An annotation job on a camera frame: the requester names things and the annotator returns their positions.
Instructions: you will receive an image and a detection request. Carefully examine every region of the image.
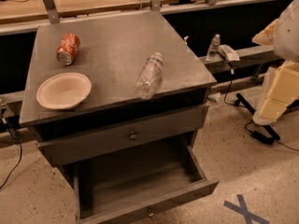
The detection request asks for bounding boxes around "small background water bottle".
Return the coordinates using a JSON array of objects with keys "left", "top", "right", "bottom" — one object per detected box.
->
[{"left": 206, "top": 34, "right": 221, "bottom": 61}]

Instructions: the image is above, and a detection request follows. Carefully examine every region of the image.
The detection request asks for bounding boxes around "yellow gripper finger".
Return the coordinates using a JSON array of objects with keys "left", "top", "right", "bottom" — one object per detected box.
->
[{"left": 256, "top": 61, "right": 299, "bottom": 124}]

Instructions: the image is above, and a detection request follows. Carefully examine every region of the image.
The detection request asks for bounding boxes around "closed upper grey drawer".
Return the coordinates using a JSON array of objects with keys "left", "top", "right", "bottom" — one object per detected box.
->
[{"left": 38, "top": 105, "right": 208, "bottom": 166}]

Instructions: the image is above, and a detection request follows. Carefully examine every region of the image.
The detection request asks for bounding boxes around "white packet on rail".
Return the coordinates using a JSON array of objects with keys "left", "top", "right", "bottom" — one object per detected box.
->
[{"left": 219, "top": 45, "right": 240, "bottom": 62}]

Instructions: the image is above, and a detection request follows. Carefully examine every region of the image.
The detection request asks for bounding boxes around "black bar on floor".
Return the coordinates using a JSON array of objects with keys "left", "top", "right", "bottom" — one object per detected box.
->
[{"left": 235, "top": 93, "right": 280, "bottom": 145}]

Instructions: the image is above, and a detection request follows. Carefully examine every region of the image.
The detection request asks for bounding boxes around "black floor cable right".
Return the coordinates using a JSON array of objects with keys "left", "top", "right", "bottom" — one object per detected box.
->
[{"left": 223, "top": 68, "right": 299, "bottom": 152}]

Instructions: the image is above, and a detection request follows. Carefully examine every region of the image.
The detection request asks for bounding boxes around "open middle grey drawer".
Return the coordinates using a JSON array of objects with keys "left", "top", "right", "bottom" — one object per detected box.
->
[{"left": 74, "top": 134, "right": 218, "bottom": 224}]

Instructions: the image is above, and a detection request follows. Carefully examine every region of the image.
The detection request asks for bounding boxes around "orange soda can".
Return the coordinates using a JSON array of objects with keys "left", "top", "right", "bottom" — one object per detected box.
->
[{"left": 57, "top": 33, "right": 80, "bottom": 65}]

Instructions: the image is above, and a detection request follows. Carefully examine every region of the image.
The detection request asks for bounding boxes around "clear plastic water bottle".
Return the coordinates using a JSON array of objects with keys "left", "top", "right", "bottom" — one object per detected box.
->
[{"left": 135, "top": 52, "right": 164, "bottom": 100}]

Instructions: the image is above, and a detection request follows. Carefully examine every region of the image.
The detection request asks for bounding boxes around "black floor cable left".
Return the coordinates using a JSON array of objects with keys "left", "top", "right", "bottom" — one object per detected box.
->
[{"left": 0, "top": 115, "right": 23, "bottom": 190}]

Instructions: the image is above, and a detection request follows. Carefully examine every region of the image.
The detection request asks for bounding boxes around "round drawer knob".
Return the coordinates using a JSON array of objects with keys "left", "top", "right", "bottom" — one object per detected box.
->
[{"left": 129, "top": 132, "right": 138, "bottom": 140}]

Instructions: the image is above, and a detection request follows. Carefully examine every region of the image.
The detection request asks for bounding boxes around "beige paper bowl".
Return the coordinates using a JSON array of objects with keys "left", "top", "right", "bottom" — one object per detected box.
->
[{"left": 36, "top": 73, "right": 92, "bottom": 110}]

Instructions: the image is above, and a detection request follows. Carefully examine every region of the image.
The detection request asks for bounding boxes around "black floor cable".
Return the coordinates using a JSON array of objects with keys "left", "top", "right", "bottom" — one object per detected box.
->
[
  {"left": 223, "top": 68, "right": 299, "bottom": 152},
  {"left": 0, "top": 115, "right": 23, "bottom": 190}
]

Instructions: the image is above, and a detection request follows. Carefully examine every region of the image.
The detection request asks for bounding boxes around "grey wooden drawer cabinet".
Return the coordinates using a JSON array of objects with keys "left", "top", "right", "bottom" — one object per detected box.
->
[{"left": 20, "top": 12, "right": 215, "bottom": 212}]

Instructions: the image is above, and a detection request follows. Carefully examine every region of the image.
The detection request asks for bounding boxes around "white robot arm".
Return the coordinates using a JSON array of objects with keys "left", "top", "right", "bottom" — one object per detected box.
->
[{"left": 252, "top": 0, "right": 299, "bottom": 125}]

